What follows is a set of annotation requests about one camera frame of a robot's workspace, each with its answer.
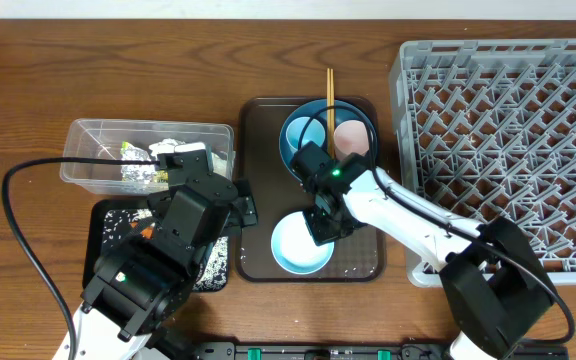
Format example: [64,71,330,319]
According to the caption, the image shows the light blue white bowl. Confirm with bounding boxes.
[271,211,334,275]

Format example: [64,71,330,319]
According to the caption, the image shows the white tissue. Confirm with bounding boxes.
[149,138,184,158]
[211,152,231,178]

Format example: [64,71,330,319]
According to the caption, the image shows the orange carrot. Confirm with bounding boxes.
[126,222,154,240]

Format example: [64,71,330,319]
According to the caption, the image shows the yellow foil snack wrapper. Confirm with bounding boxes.
[120,141,168,184]

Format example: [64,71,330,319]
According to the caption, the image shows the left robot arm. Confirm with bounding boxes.
[55,144,258,359]

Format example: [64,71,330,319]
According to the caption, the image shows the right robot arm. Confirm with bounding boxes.
[291,146,562,359]

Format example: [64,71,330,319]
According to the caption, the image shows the grey dishwasher rack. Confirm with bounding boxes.
[389,39,576,286]

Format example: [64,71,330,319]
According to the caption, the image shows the brown serving tray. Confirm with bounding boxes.
[234,97,386,283]

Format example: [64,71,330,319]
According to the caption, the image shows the pink white cup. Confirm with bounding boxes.
[333,120,369,160]

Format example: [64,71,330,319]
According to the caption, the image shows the light blue cup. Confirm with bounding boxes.
[285,116,326,154]

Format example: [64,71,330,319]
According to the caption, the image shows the dark blue plate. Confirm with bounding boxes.
[279,98,378,178]

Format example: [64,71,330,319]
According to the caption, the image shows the spilled white rice grains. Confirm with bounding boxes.
[89,209,229,292]

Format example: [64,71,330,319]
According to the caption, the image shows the black tray bin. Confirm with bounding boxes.
[82,197,231,296]

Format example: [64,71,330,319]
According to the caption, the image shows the clear plastic bin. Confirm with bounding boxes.
[60,119,235,195]

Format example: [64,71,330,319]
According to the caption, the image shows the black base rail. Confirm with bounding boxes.
[187,341,569,360]

